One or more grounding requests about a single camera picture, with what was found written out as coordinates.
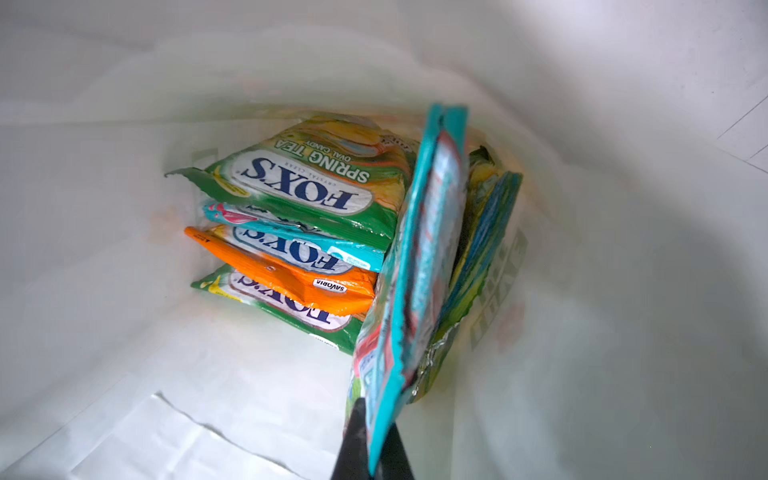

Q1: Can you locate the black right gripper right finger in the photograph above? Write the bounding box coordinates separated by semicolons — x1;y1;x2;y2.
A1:
374;424;415;480

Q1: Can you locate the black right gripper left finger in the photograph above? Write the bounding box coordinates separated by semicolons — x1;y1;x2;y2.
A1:
330;398;369;480

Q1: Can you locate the teal Fox's candy bag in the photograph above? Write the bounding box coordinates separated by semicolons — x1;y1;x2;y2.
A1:
201;201;385;275
345;103;469;479

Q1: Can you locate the white illustrated paper bag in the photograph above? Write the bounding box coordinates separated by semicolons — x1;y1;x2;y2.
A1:
1;1;767;479

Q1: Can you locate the green Fox's spring tea bag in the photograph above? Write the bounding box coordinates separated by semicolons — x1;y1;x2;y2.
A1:
178;115;419;250

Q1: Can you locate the orange snack bag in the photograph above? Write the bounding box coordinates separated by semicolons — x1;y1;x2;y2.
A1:
185;226;377;316

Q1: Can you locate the green blue snack bag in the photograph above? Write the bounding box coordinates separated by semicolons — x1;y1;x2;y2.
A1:
408;146;523;404

